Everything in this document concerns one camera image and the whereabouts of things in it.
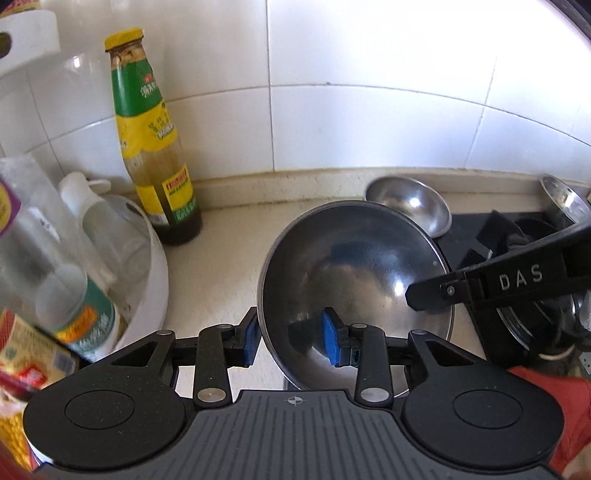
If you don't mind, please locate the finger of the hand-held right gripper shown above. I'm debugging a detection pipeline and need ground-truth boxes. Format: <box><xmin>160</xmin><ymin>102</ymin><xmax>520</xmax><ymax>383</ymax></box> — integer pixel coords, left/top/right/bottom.
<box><xmin>405</xmin><ymin>270</ymin><xmax>469</xmax><ymax>312</ymax></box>

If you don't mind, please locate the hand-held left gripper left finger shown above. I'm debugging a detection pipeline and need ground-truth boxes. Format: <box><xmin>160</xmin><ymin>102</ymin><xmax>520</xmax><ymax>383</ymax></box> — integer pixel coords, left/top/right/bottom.
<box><xmin>111</xmin><ymin>307</ymin><xmax>259</xmax><ymax>410</ymax></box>

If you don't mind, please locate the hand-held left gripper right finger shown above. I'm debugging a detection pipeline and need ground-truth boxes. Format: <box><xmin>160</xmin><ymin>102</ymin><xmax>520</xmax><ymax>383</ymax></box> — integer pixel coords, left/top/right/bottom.
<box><xmin>321</xmin><ymin>307</ymin><xmax>467</xmax><ymax>410</ymax></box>

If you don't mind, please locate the stainless steel bowl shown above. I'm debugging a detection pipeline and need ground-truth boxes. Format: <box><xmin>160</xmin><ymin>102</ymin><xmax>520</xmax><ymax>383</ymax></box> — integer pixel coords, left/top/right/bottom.
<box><xmin>365</xmin><ymin>175</ymin><xmax>453</xmax><ymax>238</ymax></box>
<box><xmin>256</xmin><ymin>200</ymin><xmax>455</xmax><ymax>402</ymax></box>

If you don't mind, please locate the black gas stove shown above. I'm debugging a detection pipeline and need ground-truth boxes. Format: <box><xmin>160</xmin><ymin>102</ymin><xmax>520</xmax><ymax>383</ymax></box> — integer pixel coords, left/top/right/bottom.
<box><xmin>434</xmin><ymin>210</ymin><xmax>591</xmax><ymax>374</ymax></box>

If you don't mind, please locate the rimmed steel bowl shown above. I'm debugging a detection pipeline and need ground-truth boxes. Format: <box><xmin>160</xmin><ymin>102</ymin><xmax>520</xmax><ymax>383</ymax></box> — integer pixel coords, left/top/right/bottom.
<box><xmin>539</xmin><ymin>173</ymin><xmax>591</xmax><ymax>232</ymax></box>

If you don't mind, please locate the white two-tier seasoning rack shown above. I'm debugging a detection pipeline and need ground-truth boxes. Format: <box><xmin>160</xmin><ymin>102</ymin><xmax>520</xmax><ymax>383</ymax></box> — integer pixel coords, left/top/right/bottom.
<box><xmin>0</xmin><ymin>9</ymin><xmax>169</xmax><ymax>462</ymax></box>

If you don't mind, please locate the red cloth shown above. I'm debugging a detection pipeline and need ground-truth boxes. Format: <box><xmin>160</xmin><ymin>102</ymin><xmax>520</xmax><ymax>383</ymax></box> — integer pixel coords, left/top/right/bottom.
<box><xmin>508</xmin><ymin>366</ymin><xmax>591</xmax><ymax>476</ymax></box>

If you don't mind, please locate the white cap clear bottle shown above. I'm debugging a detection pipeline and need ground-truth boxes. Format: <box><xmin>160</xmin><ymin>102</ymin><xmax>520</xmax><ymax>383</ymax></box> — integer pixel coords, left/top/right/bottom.
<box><xmin>58</xmin><ymin>172</ymin><xmax>148</xmax><ymax>287</ymax></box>

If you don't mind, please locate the green yellow label sauce bottle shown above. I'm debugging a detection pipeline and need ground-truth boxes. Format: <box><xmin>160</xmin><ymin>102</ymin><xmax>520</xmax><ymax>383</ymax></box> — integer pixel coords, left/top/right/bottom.
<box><xmin>104</xmin><ymin>28</ymin><xmax>204</xmax><ymax>246</ymax></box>

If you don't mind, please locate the yellow red packet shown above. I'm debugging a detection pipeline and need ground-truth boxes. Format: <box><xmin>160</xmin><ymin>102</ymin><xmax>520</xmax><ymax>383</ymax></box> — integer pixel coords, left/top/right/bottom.
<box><xmin>0</xmin><ymin>309</ymin><xmax>81</xmax><ymax>402</ymax></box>

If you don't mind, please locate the purple label clear bottle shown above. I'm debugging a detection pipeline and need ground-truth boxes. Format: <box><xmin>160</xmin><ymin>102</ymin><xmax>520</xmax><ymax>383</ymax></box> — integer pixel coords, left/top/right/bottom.
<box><xmin>0</xmin><ymin>154</ymin><xmax>122</xmax><ymax>365</ymax></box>

